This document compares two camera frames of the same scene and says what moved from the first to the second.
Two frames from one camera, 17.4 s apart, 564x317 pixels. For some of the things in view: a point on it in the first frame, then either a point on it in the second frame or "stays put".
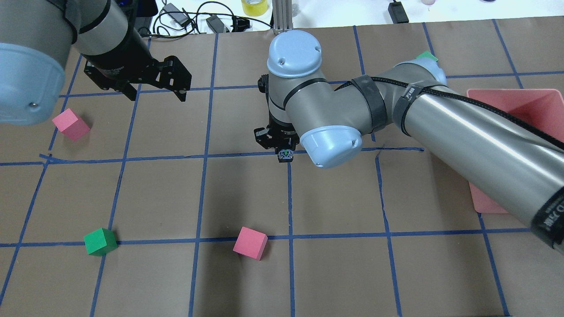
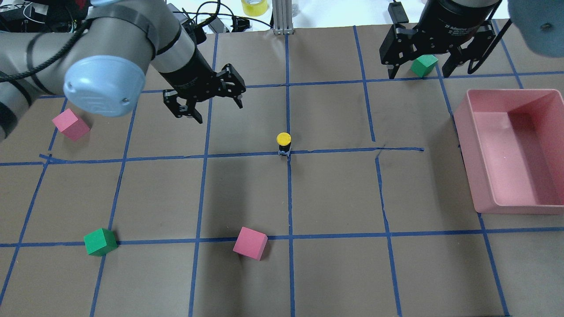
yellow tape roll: [254, 8] stays put
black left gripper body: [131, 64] -> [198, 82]
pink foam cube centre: [251, 243] stays put
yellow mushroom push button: [285, 156] -> [283, 140]
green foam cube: [101, 242] stays put
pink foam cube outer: [70, 126] stays put
